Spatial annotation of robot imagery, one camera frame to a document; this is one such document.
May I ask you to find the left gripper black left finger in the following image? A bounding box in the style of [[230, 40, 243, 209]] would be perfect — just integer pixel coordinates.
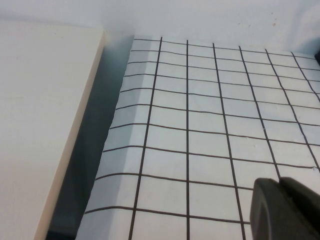
[[249, 177, 301, 240]]

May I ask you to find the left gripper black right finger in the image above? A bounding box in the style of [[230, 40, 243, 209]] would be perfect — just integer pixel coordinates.
[[279, 176, 320, 240]]

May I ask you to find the black wire dish rack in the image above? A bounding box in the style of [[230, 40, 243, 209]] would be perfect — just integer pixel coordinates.
[[312, 44, 320, 66]]

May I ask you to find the white cream-edged board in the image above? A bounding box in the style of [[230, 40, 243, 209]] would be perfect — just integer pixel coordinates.
[[0, 19, 106, 240]]

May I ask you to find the white black-grid tablecloth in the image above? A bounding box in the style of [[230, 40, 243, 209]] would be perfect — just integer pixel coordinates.
[[77, 34, 320, 240]]

